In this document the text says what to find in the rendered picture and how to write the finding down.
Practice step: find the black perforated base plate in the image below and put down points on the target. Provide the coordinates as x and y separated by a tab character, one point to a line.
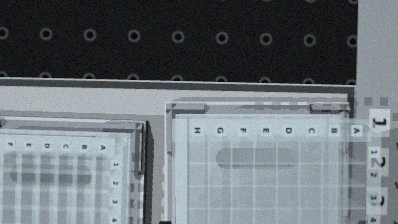
246	41

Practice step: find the white well plate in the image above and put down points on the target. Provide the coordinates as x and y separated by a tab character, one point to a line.
29	153

